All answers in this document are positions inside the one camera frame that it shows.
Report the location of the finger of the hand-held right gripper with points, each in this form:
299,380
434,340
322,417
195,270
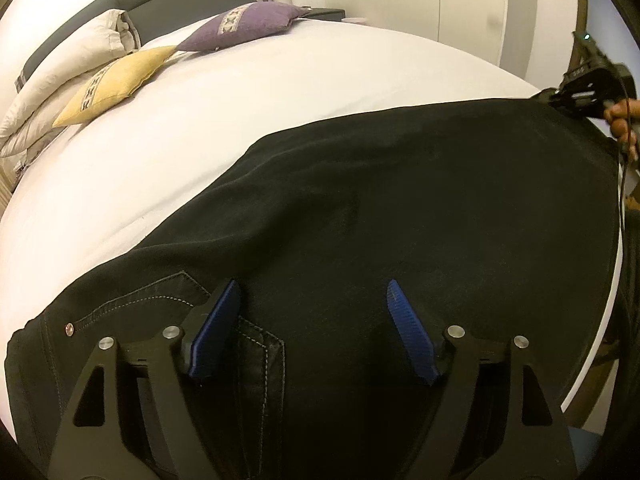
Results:
550,96

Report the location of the purple cushion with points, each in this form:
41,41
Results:
245,25

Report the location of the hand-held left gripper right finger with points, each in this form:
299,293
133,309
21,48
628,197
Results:
410,335

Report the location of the person's right hand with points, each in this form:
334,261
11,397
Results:
625,122

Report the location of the black pants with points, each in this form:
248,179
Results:
400,210

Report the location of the yellow cushion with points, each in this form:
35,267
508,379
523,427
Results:
115,82

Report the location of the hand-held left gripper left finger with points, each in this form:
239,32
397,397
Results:
215,335

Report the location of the bed with white sheet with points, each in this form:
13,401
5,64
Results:
200,125

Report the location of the white pillows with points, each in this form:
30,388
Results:
65,67

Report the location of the dark grey nightstand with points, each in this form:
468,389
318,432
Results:
325,12

